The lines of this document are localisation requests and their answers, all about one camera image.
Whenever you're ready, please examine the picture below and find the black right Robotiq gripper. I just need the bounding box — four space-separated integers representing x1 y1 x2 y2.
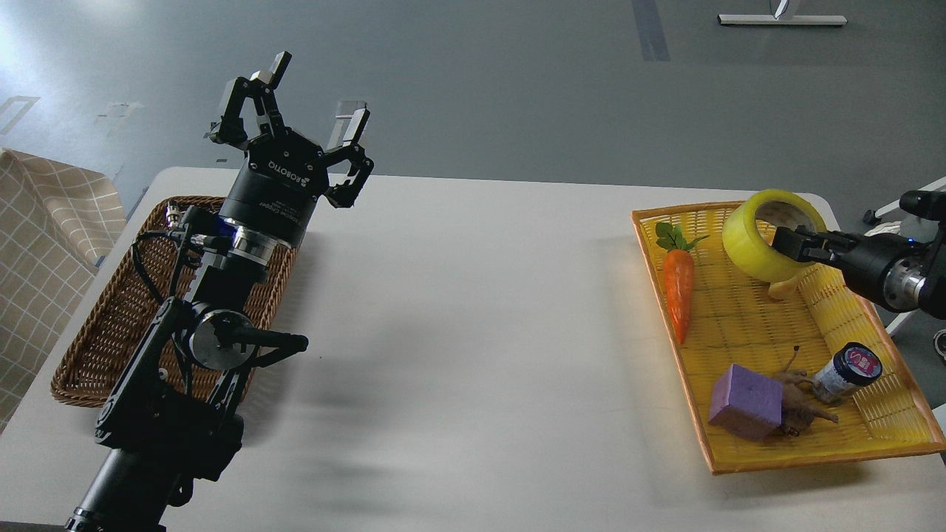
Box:
772 227 925 313

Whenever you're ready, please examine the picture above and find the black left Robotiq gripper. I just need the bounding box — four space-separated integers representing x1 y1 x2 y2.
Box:
208 51 375 248

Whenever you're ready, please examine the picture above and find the yellow tape roll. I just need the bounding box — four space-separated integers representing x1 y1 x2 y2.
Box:
722 189 826 283

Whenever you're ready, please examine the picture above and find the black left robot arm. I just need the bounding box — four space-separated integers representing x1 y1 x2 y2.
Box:
64 51 374 531

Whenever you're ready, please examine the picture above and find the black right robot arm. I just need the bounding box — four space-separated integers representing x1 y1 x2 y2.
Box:
773 191 945 319

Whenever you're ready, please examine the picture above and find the toy bread croissant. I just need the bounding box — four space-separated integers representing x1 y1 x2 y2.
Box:
767 264 811 301

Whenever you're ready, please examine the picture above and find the yellow plastic basket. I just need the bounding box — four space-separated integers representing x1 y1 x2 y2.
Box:
630 201 944 474

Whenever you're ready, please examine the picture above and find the orange toy carrot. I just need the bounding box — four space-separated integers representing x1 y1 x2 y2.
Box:
656 222 709 345

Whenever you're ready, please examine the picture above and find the small dark-lidded jar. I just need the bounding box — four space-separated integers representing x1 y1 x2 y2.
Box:
811 341 884 404

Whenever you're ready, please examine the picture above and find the brown toy root figure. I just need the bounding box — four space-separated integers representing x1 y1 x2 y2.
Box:
772 344 839 437

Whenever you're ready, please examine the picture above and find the purple foam block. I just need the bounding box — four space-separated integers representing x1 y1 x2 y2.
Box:
709 364 783 442

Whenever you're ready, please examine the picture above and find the brown wicker basket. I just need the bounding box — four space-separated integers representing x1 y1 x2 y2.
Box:
50 195 299 408

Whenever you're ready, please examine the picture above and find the white stand base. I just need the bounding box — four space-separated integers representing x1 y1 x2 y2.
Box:
717 1 848 27

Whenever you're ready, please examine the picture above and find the beige checkered cloth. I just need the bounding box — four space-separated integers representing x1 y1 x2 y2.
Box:
1 148 127 428

